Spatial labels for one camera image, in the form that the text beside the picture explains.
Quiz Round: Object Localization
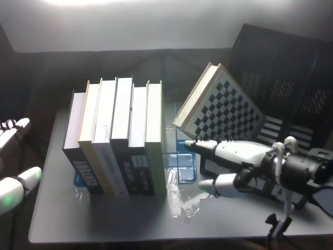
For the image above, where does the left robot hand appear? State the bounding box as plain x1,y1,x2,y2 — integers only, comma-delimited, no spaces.
0,118,43,216

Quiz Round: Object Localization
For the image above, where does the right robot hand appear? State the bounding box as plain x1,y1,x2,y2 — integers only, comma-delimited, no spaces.
184,135,273,199

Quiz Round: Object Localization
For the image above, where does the checkered cover book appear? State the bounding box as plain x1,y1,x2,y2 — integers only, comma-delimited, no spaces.
171,61,267,146

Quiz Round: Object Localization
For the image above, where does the clear plastic film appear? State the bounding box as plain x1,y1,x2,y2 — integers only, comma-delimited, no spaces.
166,182,213,218

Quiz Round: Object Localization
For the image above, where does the black mesh file rack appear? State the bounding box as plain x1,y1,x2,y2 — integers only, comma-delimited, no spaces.
199,23,333,210

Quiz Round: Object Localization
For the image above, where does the black book with grey label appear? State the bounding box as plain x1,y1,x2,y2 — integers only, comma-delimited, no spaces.
127,82,156,196

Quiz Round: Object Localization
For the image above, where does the white spine book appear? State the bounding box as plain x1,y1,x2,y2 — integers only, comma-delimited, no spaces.
91,77,129,196

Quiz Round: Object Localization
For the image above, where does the black backdrop cloth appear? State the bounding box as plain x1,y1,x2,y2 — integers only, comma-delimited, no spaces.
0,22,235,126

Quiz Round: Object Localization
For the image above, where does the white backdrop sheet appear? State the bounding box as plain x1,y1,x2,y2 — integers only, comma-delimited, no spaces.
0,0,333,53

